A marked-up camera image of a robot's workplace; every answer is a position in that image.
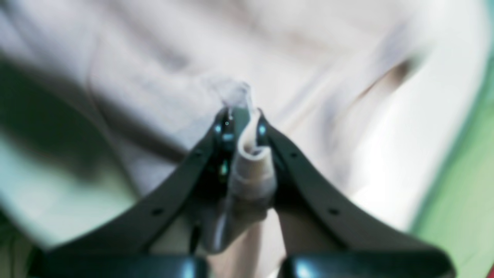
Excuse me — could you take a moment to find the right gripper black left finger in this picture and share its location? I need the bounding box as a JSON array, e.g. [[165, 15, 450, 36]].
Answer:
[[30, 108, 236, 278]]

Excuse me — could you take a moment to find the mauve t-shirt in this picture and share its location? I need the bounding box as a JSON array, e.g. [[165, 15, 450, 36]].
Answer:
[[1, 0, 492, 278]]

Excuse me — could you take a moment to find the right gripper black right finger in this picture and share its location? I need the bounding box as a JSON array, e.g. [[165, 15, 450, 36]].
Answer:
[[256, 115, 456, 278]]

